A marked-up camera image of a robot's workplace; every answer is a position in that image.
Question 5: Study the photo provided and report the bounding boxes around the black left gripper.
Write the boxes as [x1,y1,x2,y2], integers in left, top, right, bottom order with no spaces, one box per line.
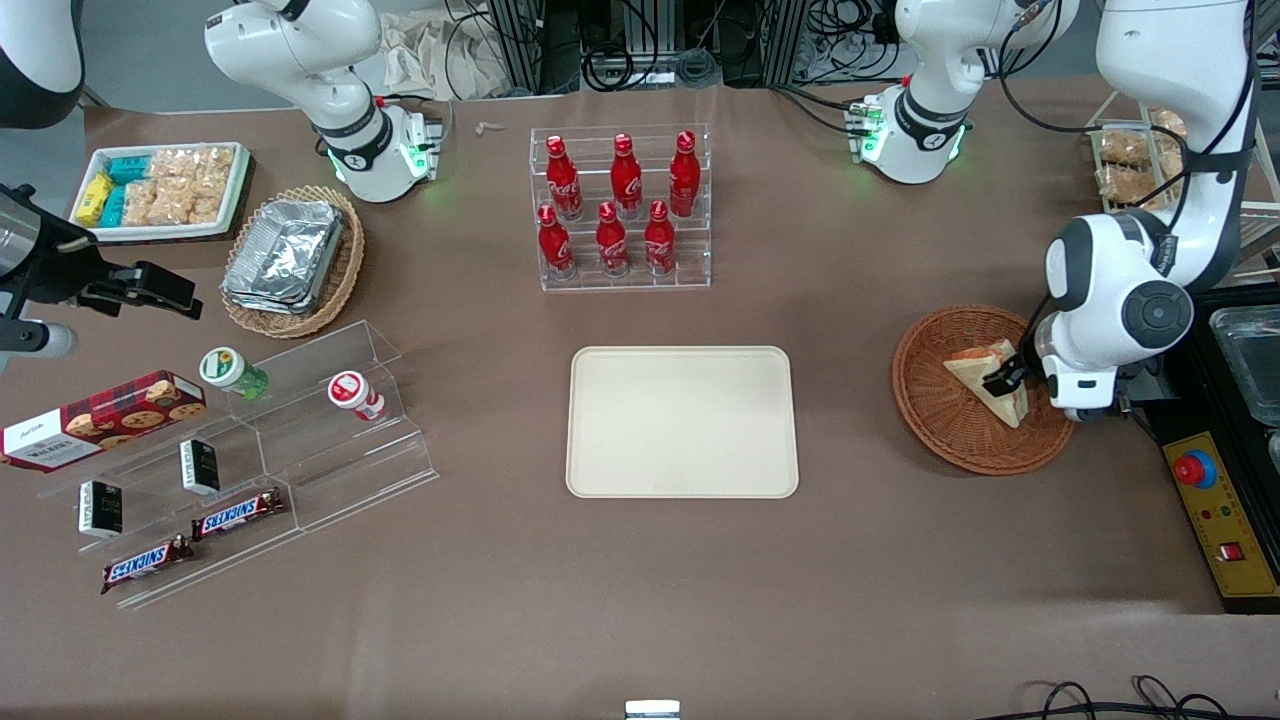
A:
[984,350,1049,397]

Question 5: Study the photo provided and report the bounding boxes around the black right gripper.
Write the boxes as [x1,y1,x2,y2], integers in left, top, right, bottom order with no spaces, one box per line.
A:
[18,228,203,319]

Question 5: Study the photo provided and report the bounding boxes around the triangular sandwich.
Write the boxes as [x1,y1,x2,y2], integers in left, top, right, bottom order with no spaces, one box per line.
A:
[943,339,1030,430]

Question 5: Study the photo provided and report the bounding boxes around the white rectangular snack tray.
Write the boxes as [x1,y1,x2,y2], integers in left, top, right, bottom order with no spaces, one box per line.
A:
[66,141,255,244]

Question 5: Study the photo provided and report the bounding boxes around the round brown wicker basket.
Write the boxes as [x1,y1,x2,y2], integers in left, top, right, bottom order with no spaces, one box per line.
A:
[892,305,1079,476]

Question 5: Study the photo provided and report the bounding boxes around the oval light wicker basket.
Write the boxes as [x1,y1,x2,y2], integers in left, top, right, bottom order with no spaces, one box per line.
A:
[220,185,366,339]

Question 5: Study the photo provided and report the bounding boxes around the beige plastic tray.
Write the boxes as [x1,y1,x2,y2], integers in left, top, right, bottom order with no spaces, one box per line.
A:
[566,346,800,499]

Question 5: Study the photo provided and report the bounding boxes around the green cap drink bottle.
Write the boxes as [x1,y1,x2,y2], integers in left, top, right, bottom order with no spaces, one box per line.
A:
[198,346,271,401]

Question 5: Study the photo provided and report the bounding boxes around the yellow snack packet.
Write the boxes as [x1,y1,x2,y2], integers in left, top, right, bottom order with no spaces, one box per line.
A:
[75,173,113,227]

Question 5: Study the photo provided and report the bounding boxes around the stacked aluminium foil trays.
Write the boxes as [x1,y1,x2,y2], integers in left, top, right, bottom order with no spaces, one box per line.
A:
[222,198,346,316]

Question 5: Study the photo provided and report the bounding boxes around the red tartan cookie box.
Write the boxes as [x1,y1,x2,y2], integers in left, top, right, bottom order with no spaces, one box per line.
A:
[0,370,208,473]

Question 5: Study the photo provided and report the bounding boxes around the small black white box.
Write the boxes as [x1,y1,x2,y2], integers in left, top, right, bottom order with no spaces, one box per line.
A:
[179,438,221,496]
[78,480,124,539]

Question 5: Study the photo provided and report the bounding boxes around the red cap drink bottle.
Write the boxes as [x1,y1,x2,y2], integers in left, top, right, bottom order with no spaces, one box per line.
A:
[327,370,387,424]

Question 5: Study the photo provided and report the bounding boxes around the snickers chocolate bar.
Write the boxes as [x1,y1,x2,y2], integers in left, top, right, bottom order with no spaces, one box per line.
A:
[190,487,286,541]
[100,535,196,595]

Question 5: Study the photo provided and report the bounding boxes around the clear rectangular container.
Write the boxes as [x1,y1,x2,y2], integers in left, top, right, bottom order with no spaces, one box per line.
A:
[1208,305,1280,431]

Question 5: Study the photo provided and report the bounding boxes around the clear acrylic stepped shelf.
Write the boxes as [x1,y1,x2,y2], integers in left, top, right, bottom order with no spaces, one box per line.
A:
[35,320,441,611]

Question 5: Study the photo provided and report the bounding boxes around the yellow control panel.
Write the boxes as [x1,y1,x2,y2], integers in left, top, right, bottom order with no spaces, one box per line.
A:
[1163,430,1280,599]

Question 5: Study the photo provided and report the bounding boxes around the black control machine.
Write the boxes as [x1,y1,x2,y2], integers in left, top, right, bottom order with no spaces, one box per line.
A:
[1120,285,1280,613]

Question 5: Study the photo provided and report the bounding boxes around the cracker bag on rack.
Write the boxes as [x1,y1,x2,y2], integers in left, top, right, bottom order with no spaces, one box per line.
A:
[1098,108,1191,206]

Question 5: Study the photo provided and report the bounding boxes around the red cola bottle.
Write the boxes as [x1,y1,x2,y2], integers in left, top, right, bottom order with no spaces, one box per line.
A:
[545,135,583,221]
[596,201,630,277]
[537,204,575,279]
[610,132,644,219]
[669,130,701,218]
[644,199,677,275]

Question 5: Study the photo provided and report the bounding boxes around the clear acrylic bottle rack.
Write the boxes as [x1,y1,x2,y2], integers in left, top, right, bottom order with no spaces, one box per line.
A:
[530,123,713,293]

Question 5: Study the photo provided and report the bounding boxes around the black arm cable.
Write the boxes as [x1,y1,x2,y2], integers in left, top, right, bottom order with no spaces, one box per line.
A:
[995,0,1259,353]

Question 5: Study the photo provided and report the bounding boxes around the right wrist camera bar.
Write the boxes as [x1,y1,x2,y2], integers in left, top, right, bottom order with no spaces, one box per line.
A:
[0,320,78,362]

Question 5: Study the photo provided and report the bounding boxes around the white wire rack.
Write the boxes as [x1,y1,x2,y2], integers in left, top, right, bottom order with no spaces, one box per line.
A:
[1086,88,1280,279]

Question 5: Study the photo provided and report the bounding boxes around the black floor cables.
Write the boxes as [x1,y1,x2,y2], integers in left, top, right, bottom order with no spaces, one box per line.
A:
[1000,675,1233,720]

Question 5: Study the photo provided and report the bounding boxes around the black cable bundle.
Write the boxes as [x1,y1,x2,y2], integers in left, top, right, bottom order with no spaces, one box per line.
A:
[800,0,901,81]

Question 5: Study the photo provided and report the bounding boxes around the aluminium frame post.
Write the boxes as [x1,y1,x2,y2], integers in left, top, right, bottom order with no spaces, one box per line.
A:
[488,0,546,93]
[760,0,801,86]

